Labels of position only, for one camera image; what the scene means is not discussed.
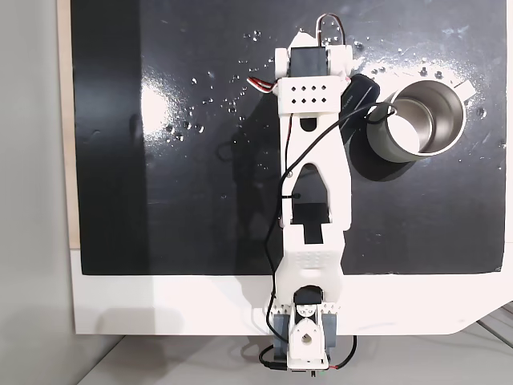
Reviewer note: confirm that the grey metal cup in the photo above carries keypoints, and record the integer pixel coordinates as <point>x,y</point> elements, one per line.
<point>425,120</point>

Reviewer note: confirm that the black glossy mat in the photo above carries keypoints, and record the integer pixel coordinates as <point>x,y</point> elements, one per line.
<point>200,200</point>

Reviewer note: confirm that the grey table clamp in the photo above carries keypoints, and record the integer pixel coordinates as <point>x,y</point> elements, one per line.
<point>329,329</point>

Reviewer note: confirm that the light wooden board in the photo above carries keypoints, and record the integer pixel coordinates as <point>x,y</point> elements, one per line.
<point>64,120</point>

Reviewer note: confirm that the black oval camera box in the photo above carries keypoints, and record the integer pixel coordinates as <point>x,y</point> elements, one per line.
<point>356,96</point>

